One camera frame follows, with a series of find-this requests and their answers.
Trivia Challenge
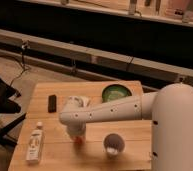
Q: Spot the white plastic bottle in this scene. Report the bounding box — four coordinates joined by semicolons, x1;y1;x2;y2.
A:
26;122;44;164

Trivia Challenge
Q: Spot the black rectangular block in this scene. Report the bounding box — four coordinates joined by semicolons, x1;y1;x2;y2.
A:
48;95;57;113

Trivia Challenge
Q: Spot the green bowl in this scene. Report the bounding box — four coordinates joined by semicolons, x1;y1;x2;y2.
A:
102;84;132;103

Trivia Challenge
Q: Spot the black chair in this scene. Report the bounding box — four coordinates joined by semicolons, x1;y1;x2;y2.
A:
0;78;25;147

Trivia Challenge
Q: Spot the white paper cup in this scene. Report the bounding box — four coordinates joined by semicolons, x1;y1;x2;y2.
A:
103;133;125;158

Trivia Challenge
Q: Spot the black cable on floor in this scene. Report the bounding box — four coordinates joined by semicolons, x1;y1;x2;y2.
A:
0;42;32;88

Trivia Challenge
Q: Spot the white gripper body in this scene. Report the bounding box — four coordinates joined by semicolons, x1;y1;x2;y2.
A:
66;96;90;139

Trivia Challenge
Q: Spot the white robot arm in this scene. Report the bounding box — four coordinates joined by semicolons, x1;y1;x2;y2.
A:
59;83;193;171

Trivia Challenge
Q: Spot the orange pepper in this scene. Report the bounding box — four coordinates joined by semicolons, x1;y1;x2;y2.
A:
74;136;85;144

